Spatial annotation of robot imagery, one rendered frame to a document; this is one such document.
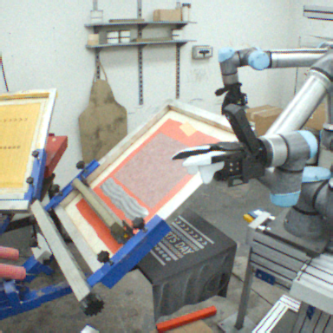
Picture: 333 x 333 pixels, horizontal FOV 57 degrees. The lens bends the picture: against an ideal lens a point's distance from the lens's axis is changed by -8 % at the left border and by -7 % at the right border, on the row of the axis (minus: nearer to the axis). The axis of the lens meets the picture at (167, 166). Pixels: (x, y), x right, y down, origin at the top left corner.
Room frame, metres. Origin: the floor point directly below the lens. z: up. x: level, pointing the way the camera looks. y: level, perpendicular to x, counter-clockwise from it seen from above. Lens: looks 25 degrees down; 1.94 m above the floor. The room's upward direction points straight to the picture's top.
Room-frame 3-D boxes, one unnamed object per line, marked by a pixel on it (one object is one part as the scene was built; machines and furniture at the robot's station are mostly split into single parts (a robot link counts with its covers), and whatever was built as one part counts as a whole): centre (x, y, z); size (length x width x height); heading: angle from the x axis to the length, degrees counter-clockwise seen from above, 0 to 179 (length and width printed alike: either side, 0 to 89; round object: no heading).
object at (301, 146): (0.72, -0.31, 1.65); 0.11 x 0.08 x 0.09; 113
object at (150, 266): (1.31, -0.02, 0.95); 0.48 x 0.44 x 0.01; 123
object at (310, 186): (0.94, -0.50, 1.42); 0.13 x 0.12 x 0.14; 23
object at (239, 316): (1.49, -0.51, 0.48); 0.22 x 0.22 x 0.96; 33
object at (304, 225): (0.95, -0.50, 1.31); 0.15 x 0.15 x 0.10
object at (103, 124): (3.21, 0.65, 1.06); 0.53 x 0.07 x 1.05; 123
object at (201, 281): (1.15, -0.12, 0.79); 0.46 x 0.09 x 0.33; 123
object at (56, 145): (2.11, 1.00, 1.06); 0.61 x 0.46 x 0.12; 3
